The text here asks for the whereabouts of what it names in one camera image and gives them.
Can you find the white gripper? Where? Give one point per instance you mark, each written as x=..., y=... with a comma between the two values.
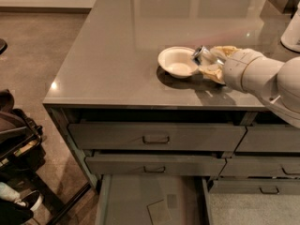
x=233, y=69

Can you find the white appliance on counter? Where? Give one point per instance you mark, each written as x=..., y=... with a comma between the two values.
x=291, y=37

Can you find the grey top right drawer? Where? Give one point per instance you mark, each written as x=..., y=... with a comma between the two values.
x=269, y=133

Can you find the grey middle right drawer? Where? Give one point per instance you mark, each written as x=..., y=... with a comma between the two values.
x=262, y=167

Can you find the grey counter cabinet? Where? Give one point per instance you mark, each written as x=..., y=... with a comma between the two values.
x=113, y=64

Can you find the grey bottom right drawer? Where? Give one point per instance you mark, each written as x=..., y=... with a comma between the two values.
x=256, y=186

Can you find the grey middle left drawer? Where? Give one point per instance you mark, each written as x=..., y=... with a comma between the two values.
x=157, y=162

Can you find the grey top left drawer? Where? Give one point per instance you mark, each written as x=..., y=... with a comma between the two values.
x=156, y=130

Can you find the grey open bottom drawer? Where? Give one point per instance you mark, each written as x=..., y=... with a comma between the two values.
x=123, y=199

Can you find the white paper bowl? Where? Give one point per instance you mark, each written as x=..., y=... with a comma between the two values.
x=178, y=62

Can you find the grey square card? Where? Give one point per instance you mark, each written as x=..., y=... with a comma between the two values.
x=159, y=213

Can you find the black round object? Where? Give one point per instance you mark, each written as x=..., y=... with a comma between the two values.
x=3, y=45

